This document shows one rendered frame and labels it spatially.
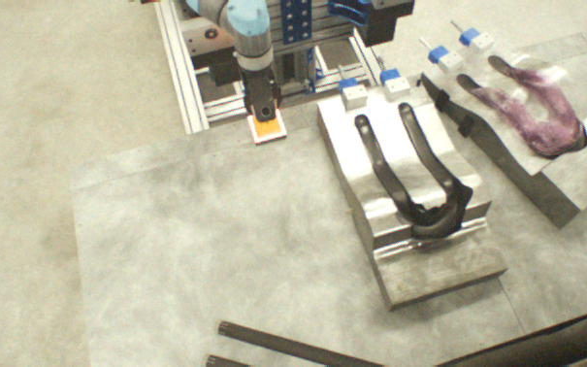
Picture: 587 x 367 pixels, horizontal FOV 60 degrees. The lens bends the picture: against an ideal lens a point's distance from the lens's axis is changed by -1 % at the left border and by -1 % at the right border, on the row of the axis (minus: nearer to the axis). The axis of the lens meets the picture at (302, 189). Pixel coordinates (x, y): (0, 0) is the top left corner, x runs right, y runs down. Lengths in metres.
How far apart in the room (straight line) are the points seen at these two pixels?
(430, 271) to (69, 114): 1.89
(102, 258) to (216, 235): 0.26
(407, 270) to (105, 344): 0.65
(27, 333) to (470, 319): 1.61
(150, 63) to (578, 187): 1.97
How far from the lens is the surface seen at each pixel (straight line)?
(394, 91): 1.24
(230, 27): 1.04
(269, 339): 1.06
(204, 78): 2.21
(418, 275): 1.10
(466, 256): 1.14
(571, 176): 1.24
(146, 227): 1.24
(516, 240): 1.25
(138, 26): 2.78
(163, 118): 2.39
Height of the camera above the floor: 1.89
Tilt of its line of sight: 64 degrees down
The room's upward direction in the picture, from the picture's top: 3 degrees counter-clockwise
